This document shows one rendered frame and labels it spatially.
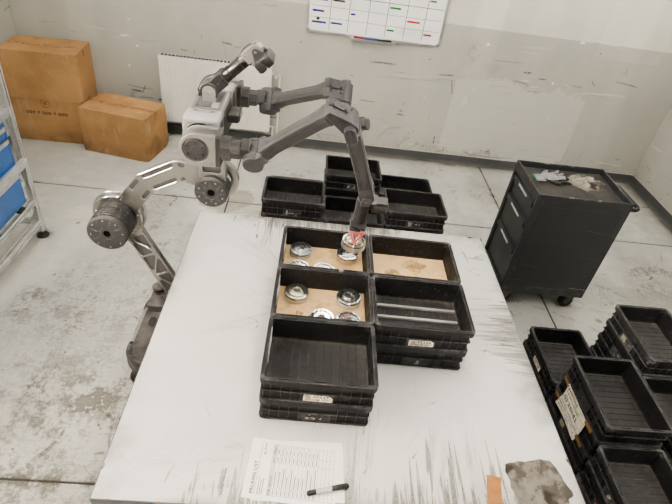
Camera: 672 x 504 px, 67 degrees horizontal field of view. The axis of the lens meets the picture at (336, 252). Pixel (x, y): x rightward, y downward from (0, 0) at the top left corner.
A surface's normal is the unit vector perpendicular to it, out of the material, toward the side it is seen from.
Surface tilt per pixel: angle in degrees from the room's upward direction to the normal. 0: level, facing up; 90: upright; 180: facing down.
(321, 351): 0
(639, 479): 0
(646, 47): 90
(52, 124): 90
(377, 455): 0
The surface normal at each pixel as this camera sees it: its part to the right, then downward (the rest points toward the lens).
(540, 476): 0.12, -0.77
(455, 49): 0.00, 0.61
